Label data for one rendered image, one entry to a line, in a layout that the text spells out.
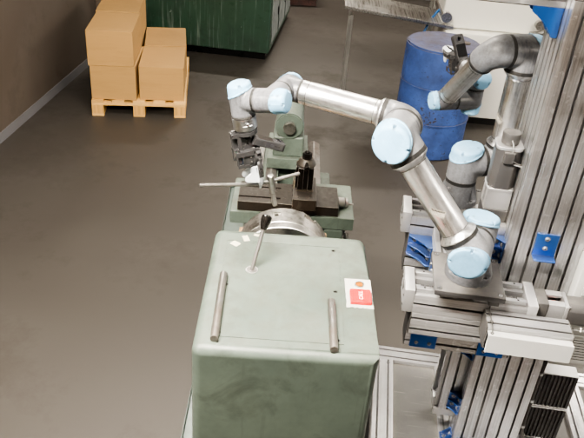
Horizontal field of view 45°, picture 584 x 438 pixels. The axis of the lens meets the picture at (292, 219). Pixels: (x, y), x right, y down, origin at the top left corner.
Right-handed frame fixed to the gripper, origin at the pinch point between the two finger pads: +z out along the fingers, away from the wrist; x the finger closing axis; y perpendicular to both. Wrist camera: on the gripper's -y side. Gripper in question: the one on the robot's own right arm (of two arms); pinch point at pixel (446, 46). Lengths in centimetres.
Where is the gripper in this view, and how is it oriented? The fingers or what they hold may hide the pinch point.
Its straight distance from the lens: 312.9
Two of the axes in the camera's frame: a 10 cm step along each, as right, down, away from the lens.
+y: 0.6, 8.3, 5.5
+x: 9.7, -1.8, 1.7
